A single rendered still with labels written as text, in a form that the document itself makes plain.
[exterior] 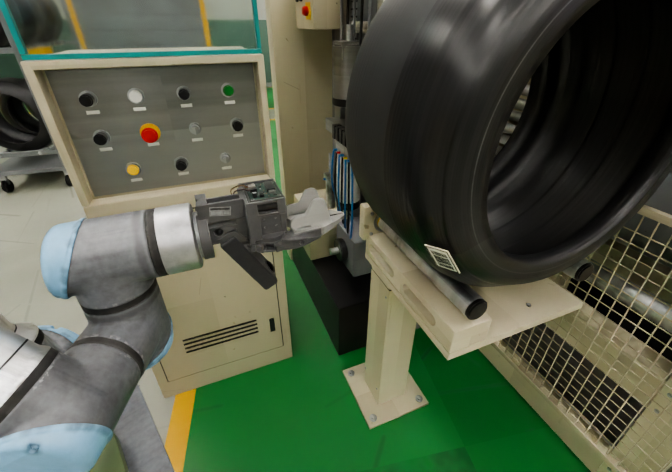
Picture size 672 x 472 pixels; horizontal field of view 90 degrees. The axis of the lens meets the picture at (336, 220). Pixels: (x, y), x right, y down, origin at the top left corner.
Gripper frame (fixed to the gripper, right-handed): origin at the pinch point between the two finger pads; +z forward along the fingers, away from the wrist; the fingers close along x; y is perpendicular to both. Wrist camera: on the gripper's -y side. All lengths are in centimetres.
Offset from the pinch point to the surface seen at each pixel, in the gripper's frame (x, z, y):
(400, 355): 25, 36, -80
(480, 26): -9.6, 13.0, 26.7
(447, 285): -5.1, 20.9, -16.2
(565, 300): -10, 52, -27
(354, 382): 38, 24, -106
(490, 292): -1.4, 38.2, -27.0
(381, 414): 21, 28, -106
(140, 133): 65, -33, 0
